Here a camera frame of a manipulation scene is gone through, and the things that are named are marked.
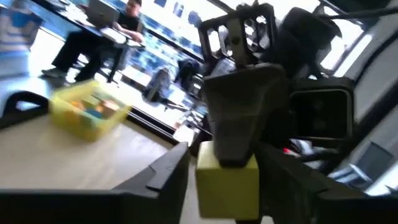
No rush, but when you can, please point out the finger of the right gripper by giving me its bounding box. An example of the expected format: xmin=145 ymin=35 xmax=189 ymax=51
xmin=201 ymin=63 xmax=289 ymax=168

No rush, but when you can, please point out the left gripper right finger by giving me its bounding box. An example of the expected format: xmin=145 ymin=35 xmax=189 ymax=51
xmin=254 ymin=141 xmax=398 ymax=224

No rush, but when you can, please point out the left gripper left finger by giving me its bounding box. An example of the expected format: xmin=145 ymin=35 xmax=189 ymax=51
xmin=113 ymin=141 xmax=191 ymax=224

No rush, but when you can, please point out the yellow-green cube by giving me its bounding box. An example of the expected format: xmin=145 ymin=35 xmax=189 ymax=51
xmin=195 ymin=141 xmax=261 ymax=221

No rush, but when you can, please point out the orange small cube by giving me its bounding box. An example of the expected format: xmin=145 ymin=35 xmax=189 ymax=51
xmin=101 ymin=100 xmax=121 ymax=118

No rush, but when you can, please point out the dark backpack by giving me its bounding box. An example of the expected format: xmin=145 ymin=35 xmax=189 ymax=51
xmin=175 ymin=58 xmax=202 ymax=91

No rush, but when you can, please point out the grey backpack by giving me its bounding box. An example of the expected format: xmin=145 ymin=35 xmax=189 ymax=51
xmin=144 ymin=67 xmax=172 ymax=103

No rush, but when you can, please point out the yellow plastic bin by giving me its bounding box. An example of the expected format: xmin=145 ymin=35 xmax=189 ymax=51
xmin=49 ymin=79 xmax=132 ymax=142

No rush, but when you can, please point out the wooden small cube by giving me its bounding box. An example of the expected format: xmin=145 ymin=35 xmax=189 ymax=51
xmin=70 ymin=99 xmax=85 ymax=111

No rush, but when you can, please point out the person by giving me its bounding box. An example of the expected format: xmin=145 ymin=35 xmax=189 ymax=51
xmin=42 ymin=0 xmax=146 ymax=83

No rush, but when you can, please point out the grey laptop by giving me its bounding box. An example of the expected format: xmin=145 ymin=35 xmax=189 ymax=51
xmin=85 ymin=0 xmax=121 ymax=29

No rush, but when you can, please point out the blue paper bag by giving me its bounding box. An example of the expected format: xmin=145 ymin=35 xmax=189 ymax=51
xmin=0 ymin=0 xmax=44 ymax=78

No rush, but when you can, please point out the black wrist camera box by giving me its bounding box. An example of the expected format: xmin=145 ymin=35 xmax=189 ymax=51
xmin=289 ymin=77 xmax=356 ymax=147

